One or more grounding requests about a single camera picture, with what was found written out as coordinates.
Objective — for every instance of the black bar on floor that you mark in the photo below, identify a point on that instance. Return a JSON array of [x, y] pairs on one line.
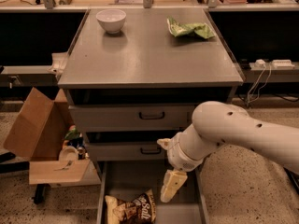
[[294, 179]]

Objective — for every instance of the middle grey drawer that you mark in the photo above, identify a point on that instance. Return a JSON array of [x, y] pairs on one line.
[[125, 151]]

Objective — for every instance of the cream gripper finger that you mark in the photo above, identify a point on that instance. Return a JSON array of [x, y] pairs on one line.
[[173, 181], [164, 143]]

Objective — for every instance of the white ceramic bowl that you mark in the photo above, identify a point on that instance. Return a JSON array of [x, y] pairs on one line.
[[111, 20]]

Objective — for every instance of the green chip bag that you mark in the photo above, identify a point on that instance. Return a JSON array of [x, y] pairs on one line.
[[199, 29]]

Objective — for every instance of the white power strip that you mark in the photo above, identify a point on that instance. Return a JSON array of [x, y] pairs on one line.
[[276, 64]]

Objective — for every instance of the brown chip bag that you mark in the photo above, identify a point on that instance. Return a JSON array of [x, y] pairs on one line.
[[141, 210]]

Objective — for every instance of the grey drawer cabinet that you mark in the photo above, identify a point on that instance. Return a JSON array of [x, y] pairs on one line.
[[143, 65]]

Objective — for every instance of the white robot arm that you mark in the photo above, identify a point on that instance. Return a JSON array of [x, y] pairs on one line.
[[214, 125]]

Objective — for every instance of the white plate in box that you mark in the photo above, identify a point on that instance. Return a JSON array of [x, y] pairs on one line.
[[68, 154]]

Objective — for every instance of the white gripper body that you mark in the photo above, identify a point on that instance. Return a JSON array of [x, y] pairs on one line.
[[179, 153]]

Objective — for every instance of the bottom open grey drawer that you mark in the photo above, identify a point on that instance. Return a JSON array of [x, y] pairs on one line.
[[126, 180]]

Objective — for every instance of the open cardboard box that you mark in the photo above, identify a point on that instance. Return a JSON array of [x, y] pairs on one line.
[[38, 135]]

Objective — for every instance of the top grey drawer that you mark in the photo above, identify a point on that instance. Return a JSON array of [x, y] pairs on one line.
[[114, 118]]

